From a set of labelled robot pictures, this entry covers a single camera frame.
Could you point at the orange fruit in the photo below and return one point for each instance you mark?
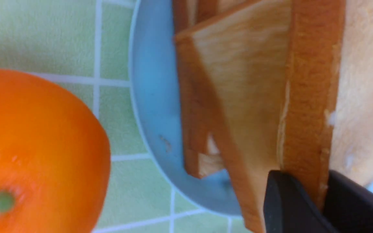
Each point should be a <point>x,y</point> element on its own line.
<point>54,158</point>

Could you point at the green checked tablecloth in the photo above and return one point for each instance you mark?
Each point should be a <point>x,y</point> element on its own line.
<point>83,46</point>

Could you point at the light blue bread plate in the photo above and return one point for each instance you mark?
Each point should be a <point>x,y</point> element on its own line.
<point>156,104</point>

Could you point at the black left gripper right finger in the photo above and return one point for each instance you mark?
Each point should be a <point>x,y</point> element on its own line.
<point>348,206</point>

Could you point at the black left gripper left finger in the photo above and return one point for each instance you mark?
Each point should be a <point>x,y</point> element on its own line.
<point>288,208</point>

